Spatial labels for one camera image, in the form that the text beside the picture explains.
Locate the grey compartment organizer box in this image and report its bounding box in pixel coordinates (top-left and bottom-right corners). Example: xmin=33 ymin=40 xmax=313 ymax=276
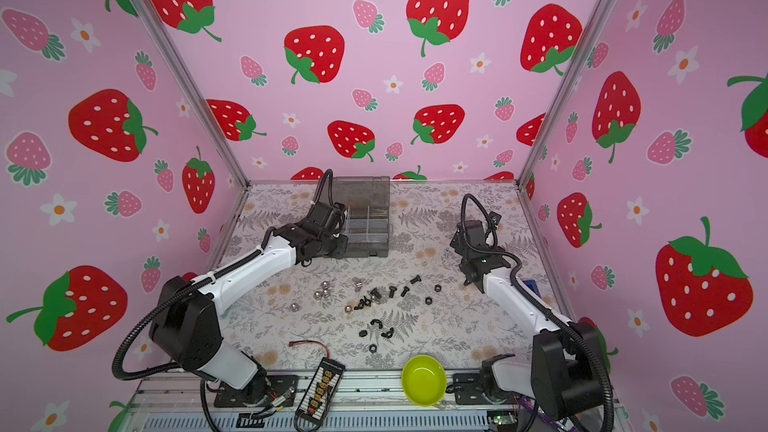
xmin=312 ymin=176 xmax=391 ymax=259

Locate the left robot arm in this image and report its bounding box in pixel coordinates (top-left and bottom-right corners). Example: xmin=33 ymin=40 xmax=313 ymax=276
xmin=111 ymin=170 xmax=348 ymax=404

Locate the lime green bowl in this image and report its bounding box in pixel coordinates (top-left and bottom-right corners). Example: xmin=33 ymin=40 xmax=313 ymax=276
xmin=401 ymin=355 xmax=447 ymax=407

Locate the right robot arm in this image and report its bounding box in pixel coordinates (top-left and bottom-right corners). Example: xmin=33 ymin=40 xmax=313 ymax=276
xmin=450 ymin=193 xmax=616 ymax=431

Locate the blue box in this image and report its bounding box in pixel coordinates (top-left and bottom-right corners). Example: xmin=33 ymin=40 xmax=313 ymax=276
xmin=523 ymin=280 xmax=541 ymax=297

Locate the black battery charger board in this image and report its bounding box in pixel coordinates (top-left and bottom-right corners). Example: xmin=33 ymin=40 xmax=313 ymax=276
xmin=294 ymin=357 xmax=346 ymax=427

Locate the red black wire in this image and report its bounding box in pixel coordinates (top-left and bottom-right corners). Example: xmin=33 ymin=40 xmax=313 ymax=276
xmin=289 ymin=340 xmax=331 ymax=360

